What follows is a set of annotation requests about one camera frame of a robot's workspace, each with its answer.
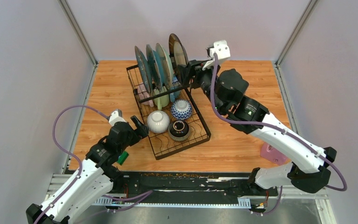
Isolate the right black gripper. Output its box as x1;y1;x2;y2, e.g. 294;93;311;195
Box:
178;57;225;113

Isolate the blue butterfly mug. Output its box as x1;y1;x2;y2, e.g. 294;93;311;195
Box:
169;75;181;103

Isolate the white ribbed bowl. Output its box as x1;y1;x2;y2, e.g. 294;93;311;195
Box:
146;111;170;133

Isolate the black rimmed white plate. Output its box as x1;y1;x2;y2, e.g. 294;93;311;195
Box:
169;33;188;84

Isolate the light blue scalloped plate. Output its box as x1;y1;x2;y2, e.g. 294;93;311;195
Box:
156;43;174;90

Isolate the black wire dish rack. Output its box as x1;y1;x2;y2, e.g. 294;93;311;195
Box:
126;64;211;160

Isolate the dark teal scalloped plate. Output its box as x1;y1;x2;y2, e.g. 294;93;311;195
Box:
146;44;163;91

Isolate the light green mug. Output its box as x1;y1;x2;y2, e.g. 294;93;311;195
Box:
153;86;170;110

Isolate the dark brown speckled bowl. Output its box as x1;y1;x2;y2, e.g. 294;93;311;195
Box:
168;120;191;142

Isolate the pink ceramic mug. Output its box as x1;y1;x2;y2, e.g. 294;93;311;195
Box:
137;83;154;107

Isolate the white black bowl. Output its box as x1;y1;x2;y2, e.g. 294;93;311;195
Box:
171;99;193;120

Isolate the grey blue blossom plate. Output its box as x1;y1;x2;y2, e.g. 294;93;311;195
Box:
134;46;153;94

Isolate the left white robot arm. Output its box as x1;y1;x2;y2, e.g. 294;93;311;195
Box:
26;112;149;224

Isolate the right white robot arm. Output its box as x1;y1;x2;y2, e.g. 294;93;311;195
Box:
174;60;337;195

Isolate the blue green striped sponge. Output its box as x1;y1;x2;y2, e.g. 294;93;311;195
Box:
117;151;129;165

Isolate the pink box with mirror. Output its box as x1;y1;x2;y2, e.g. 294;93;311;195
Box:
260;142;288;165

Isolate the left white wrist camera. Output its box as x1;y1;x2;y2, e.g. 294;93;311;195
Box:
107;109;126;126

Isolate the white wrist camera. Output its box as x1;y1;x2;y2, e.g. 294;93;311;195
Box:
107;109;126;126
202;40;231;70

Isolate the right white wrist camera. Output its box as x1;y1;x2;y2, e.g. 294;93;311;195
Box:
202;40;231;70

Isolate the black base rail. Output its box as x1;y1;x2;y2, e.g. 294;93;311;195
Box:
48;170;328;214

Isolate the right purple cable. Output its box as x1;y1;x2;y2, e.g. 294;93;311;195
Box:
210;53;348;216

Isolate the purple cable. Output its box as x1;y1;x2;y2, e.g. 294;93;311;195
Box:
210;53;348;216
32;105;153;224

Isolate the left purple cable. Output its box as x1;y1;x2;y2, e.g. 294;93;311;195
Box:
32;105;153;224

